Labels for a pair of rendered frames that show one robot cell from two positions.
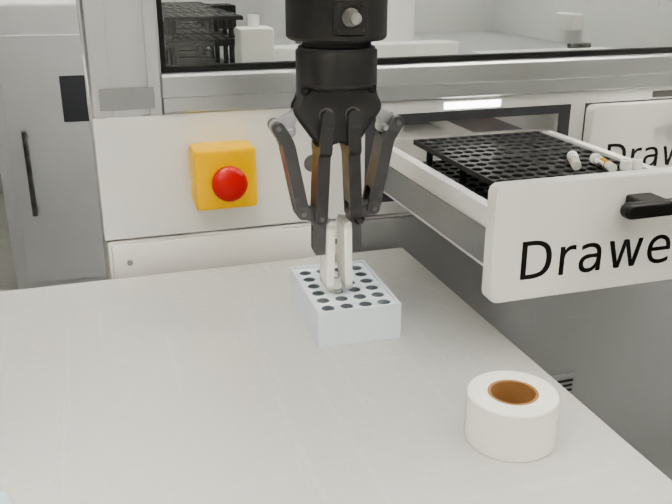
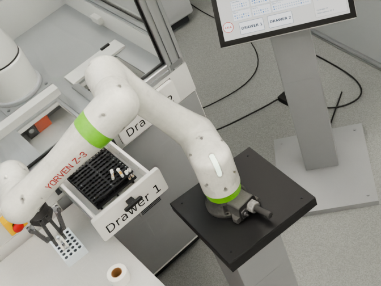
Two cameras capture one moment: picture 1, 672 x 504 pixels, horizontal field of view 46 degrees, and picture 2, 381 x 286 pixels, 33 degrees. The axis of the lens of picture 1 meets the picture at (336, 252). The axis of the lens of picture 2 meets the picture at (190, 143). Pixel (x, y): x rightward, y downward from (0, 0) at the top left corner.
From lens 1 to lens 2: 1.65 m
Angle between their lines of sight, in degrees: 23
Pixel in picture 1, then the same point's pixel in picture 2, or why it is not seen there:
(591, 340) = not seen: hidden behind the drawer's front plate
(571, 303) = not seen: hidden behind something
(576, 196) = (112, 210)
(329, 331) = (70, 263)
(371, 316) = (78, 253)
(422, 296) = (89, 227)
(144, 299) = (13, 269)
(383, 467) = not seen: outside the picture
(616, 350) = (165, 172)
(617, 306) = (158, 162)
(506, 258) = (103, 232)
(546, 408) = (123, 274)
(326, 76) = (36, 218)
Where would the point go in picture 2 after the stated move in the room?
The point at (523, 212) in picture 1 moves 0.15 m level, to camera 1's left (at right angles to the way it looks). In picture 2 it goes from (101, 222) to (60, 243)
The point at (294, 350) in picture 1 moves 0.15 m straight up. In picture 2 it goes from (63, 271) to (44, 247)
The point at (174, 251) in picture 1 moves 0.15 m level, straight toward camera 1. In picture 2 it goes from (9, 244) to (24, 269)
